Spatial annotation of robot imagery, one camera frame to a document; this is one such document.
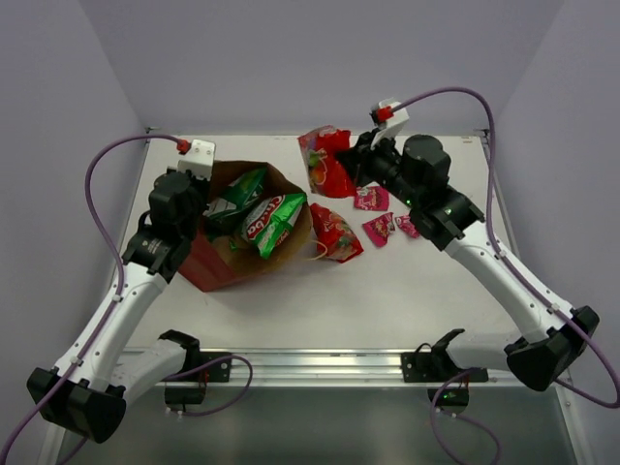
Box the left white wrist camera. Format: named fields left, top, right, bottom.
left=176, top=139, right=216, bottom=181

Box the left black controller box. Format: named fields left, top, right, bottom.
left=164, top=386, right=206, bottom=411

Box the pink candy packet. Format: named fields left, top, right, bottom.
left=354, top=186, right=389, bottom=211
left=362, top=212, right=395, bottom=248
left=394, top=215, right=420, bottom=238

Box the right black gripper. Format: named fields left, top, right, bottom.
left=334, top=128, right=422, bottom=212

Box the black base bracket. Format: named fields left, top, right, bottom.
left=400, top=342, right=464, bottom=383
left=163, top=351, right=232, bottom=384

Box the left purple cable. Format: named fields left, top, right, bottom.
left=0, top=135, right=254, bottom=465

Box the red gummy candy bag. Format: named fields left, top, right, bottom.
left=297, top=125, right=356, bottom=199

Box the red brown paper bag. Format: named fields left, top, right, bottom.
left=179, top=161, right=314, bottom=293

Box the right black base bracket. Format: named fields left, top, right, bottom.
left=400, top=342, right=464, bottom=383

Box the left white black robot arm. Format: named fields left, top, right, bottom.
left=26, top=170, right=210, bottom=444

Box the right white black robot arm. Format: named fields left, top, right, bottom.
left=336, top=132, right=600, bottom=391

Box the green Chuba chips bag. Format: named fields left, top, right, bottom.
left=239, top=193, right=307, bottom=260

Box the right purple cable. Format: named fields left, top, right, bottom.
left=394, top=86, right=620, bottom=465

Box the right black controller box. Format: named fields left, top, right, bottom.
left=426, top=387, right=470, bottom=412

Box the purple cable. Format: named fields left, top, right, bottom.
left=394, top=86, right=620, bottom=465
left=0, top=135, right=254, bottom=465

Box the left black base bracket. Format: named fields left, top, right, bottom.
left=163, top=351, right=232, bottom=384

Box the black controller box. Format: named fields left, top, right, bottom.
left=426, top=387, right=470, bottom=412
left=164, top=386, right=206, bottom=411

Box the dark green chips bag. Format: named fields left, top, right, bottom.
left=203, top=168, right=266, bottom=233

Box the aluminium mounting rail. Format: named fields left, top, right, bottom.
left=120, top=348, right=519, bottom=388

